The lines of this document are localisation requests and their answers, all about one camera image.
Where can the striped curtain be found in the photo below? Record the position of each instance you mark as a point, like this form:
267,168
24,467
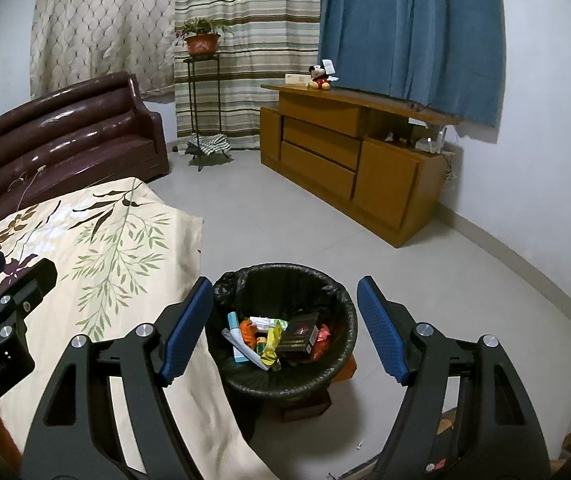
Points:
260,50

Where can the potted plant in orange pot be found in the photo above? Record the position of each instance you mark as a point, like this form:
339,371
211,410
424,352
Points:
203,45

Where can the beige box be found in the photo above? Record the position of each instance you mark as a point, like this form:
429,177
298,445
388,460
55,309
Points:
296,79

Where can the black lined trash bin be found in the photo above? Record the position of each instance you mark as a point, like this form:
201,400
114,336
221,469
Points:
285,285

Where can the brown leather sofa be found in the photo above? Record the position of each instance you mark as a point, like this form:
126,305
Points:
65,140

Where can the white tube with green print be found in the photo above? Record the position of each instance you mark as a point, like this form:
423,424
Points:
248,352

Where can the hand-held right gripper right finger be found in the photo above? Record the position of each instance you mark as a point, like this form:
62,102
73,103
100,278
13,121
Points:
383,332

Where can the floral printed blanket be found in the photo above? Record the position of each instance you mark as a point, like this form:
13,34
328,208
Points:
115,240

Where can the yellow wrapper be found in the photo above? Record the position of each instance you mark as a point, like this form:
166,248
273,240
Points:
270,352

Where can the wooden cabinet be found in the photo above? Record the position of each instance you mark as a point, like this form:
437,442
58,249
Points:
315,160

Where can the teal-ended white packet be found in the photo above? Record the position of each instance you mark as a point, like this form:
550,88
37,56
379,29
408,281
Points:
233,320

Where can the large red plastic bag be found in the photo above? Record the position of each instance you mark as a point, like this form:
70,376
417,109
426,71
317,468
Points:
321,337

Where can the small orange plastic bag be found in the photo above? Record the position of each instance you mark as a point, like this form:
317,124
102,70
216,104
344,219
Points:
249,332

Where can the white card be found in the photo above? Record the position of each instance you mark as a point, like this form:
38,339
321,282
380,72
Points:
329,66

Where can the black metal plant stand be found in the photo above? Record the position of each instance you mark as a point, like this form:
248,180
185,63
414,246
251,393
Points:
201,58

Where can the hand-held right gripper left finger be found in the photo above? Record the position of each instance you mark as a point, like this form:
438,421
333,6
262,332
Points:
185,335

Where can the blue curtain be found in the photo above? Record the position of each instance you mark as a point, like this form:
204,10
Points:
415,25

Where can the mouse plush toy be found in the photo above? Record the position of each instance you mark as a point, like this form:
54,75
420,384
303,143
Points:
319,80

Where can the checked cloth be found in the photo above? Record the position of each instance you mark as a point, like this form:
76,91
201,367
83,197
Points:
210,142

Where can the dark brown box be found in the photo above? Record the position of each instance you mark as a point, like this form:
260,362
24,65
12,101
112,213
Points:
299,335

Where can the white device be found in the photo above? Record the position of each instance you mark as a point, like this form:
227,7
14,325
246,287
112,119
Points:
433,142

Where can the diamond pattern curtain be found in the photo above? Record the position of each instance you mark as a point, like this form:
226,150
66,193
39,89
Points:
100,20

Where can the white sachet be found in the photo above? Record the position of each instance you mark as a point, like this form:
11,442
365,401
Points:
265,323

